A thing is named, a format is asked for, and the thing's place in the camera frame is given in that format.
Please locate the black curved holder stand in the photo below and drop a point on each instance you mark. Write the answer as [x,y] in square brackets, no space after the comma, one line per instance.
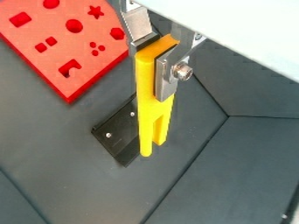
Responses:
[117,132]

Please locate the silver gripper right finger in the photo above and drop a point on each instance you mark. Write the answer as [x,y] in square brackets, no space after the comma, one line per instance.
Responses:
[171,64]

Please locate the yellow square-circle peg object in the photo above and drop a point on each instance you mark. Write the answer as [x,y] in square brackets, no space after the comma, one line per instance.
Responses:
[154,113]

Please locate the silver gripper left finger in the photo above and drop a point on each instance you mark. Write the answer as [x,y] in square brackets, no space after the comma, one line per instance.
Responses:
[139,30]

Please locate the red fixture block with holes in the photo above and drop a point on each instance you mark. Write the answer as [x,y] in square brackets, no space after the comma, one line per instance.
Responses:
[70,39]

